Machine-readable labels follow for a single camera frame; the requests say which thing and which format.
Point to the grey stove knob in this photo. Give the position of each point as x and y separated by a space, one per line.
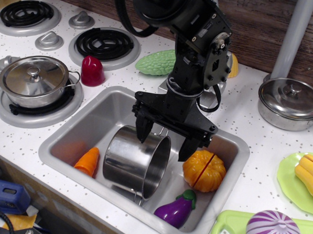
81 21
49 42
6 61

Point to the grey vertical pole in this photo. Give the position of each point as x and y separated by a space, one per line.
301 16

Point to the grey stove knob left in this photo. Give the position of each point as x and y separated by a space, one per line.
6 61

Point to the back left stove burner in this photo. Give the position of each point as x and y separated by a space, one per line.
28 18

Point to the yellow toy corn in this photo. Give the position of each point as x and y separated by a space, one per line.
235 66

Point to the front stove burner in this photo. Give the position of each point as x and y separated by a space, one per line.
41 117

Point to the red toy pepper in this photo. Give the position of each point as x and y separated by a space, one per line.
92 73

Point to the purple striped toy onion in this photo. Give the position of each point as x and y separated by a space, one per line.
271 222

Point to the green toy bitter gourd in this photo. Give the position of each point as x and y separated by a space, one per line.
158 63

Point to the orange toy pumpkin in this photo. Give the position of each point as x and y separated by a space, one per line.
204 171

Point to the lidded steel pan right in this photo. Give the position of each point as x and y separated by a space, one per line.
286 104

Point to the grey stove knob lower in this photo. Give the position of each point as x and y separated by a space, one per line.
49 42

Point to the grey stove knob upper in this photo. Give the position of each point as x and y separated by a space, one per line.
81 21

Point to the purple toy eggplant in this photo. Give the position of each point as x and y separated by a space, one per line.
177 212

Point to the green cutting board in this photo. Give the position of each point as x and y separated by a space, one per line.
234 222

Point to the green plate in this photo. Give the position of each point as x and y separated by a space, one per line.
293 188

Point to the yellow cloth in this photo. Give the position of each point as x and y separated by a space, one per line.
20 222

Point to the grey metal sink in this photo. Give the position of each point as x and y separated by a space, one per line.
96 124

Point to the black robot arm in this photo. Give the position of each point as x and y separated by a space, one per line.
202 42

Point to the back right stove burner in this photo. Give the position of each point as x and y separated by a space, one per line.
113 47

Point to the stove burner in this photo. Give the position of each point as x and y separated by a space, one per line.
41 117
113 47
28 18

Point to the lidded steel pot on burner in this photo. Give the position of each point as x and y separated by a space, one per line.
36 81

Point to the orange toy carrot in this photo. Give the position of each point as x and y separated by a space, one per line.
88 162

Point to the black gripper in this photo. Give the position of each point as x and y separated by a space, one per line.
178 114

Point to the blue device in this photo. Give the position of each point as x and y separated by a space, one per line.
14 199

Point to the yellow toy squash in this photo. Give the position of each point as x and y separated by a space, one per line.
304 171

